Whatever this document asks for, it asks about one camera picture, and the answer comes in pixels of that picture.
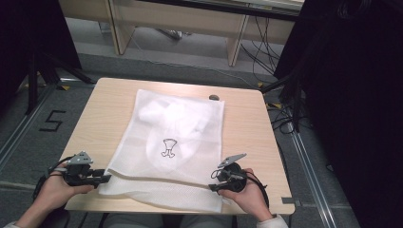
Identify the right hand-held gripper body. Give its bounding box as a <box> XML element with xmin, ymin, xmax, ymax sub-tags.
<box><xmin>217</xmin><ymin>153</ymin><xmax>248</xmax><ymax>194</ymax></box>

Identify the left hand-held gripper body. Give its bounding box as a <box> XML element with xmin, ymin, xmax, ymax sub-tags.
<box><xmin>62</xmin><ymin>150</ymin><xmax>96</xmax><ymax>187</ymax></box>

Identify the white mesh laundry bag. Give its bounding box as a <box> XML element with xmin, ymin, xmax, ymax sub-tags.
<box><xmin>98</xmin><ymin>88</ymin><xmax>233</xmax><ymax>214</ymax></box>

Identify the person's right hand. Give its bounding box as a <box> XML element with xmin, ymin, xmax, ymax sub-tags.
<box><xmin>218</xmin><ymin>167</ymin><xmax>271</xmax><ymax>223</ymax></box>

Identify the person's left hand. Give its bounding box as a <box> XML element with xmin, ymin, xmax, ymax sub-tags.
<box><xmin>32</xmin><ymin>162</ymin><xmax>95</xmax><ymax>217</ymax></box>

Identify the grey tape piece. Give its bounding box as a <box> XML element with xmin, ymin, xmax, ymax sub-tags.
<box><xmin>280</xmin><ymin>197</ymin><xmax>302</xmax><ymax>207</ymax></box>

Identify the white garment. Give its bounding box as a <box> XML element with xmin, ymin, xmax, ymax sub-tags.
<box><xmin>138</xmin><ymin>97</ymin><xmax>213</xmax><ymax>173</ymax></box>

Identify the black tripod stand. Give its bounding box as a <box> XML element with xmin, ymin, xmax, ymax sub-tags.
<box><xmin>24</xmin><ymin>51</ymin><xmax>97</xmax><ymax>116</ymax></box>
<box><xmin>260</xmin><ymin>70</ymin><xmax>307</xmax><ymax>134</ymax></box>

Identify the black curtain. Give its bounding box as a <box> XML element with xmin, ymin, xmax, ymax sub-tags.
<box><xmin>273</xmin><ymin>0</ymin><xmax>403</xmax><ymax>228</ymax></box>
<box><xmin>0</xmin><ymin>0</ymin><xmax>83</xmax><ymax>112</ymax></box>

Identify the light wooden desk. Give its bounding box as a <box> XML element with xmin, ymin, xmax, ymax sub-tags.
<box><xmin>57</xmin><ymin>0</ymin><xmax>306</xmax><ymax>67</ymax></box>

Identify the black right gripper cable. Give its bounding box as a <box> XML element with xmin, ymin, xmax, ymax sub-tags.
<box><xmin>245</xmin><ymin>172</ymin><xmax>271</xmax><ymax>210</ymax></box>

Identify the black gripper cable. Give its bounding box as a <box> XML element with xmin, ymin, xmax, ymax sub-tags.
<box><xmin>32</xmin><ymin>155</ymin><xmax>77</xmax><ymax>201</ymax></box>
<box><xmin>245</xmin><ymin>172</ymin><xmax>271</xmax><ymax>210</ymax></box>

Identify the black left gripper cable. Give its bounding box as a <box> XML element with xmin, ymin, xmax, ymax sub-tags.
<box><xmin>32</xmin><ymin>155</ymin><xmax>77</xmax><ymax>201</ymax></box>

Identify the metal floor rail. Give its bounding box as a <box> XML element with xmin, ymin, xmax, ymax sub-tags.
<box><xmin>0</xmin><ymin>83</ymin><xmax>56</xmax><ymax>172</ymax></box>
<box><xmin>286</xmin><ymin>122</ymin><xmax>339</xmax><ymax>228</ymax></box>

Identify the black floor cable tangle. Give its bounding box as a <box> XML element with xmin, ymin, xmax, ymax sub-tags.
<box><xmin>265</xmin><ymin>100</ymin><xmax>306</xmax><ymax>136</ymax></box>

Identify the black hanging cable bundle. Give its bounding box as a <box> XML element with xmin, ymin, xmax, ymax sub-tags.
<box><xmin>240</xmin><ymin>15</ymin><xmax>286</xmax><ymax>84</ymax></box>

